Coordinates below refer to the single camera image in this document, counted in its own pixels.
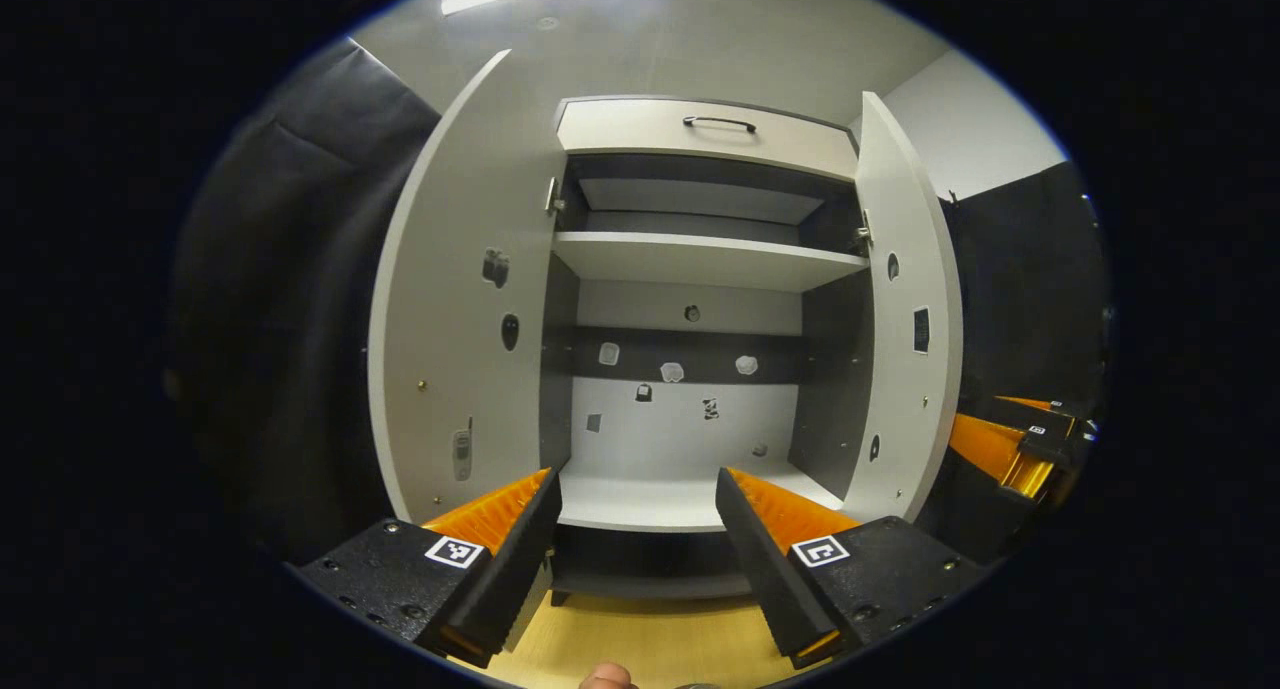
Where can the white cabinet shelf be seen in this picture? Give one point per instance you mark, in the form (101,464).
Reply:
(700,259)

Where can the black backdrop cloth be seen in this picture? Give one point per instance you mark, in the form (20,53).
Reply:
(290,319)

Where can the white cabinet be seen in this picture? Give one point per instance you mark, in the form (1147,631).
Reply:
(690,429)

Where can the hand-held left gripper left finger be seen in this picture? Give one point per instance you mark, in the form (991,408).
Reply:
(515,559)

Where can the white cabinet door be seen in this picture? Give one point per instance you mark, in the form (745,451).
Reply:
(900,389)
(470,219)

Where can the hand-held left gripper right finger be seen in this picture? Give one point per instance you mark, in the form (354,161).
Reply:
(765,559)

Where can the metal door hinge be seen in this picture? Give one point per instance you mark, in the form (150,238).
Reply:
(863,234)
(555,197)

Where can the white cabinet drawer front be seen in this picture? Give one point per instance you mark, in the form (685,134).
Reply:
(620,129)

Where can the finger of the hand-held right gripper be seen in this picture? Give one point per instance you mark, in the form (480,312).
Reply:
(1055,407)
(1035,449)

